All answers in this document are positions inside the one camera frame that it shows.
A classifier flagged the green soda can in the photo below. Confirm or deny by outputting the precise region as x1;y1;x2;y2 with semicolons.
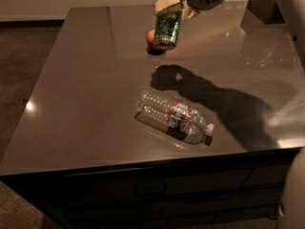
153;10;182;51

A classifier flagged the red apple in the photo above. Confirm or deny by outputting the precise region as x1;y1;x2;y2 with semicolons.
146;30;158;51

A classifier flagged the dark box with snacks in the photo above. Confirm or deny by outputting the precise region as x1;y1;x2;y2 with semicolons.
247;0;285;25

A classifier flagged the clear plastic water bottle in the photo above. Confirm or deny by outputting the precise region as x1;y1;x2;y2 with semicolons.
134;92;214;145

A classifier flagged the dark drawer cabinet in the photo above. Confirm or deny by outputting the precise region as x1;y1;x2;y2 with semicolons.
1;148;298;229

